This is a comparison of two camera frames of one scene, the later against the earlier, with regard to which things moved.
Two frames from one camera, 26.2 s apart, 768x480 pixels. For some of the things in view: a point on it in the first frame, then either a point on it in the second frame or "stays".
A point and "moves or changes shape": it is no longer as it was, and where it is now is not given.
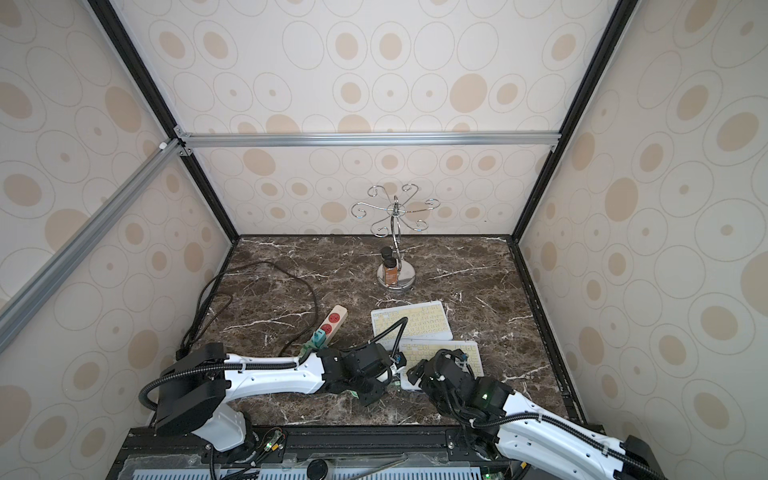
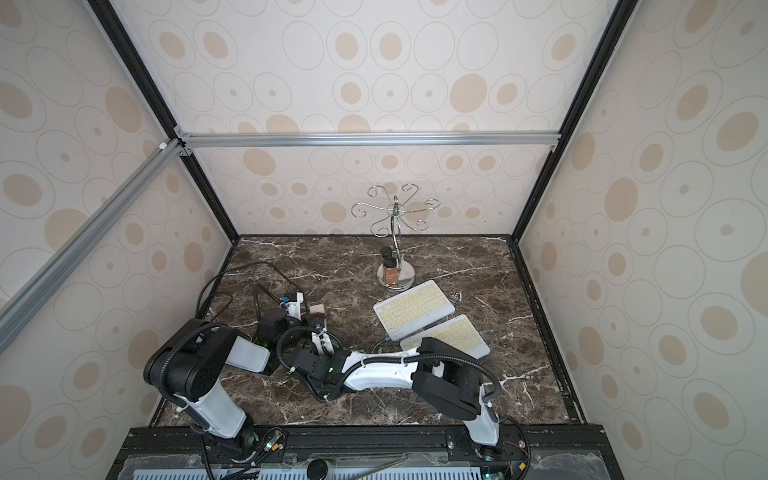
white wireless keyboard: (418, 351) moves or changes shape
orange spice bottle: (391, 271) stays
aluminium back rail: (376, 139) stays
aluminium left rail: (37, 289) stays
